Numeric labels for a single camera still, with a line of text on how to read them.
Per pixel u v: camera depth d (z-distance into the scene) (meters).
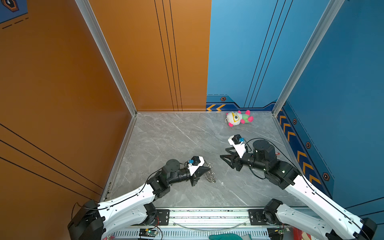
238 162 0.60
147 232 0.71
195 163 0.59
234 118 1.08
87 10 0.70
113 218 0.44
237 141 0.57
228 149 0.69
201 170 0.65
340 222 0.39
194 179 0.62
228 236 0.69
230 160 0.61
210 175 0.68
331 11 0.71
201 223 0.72
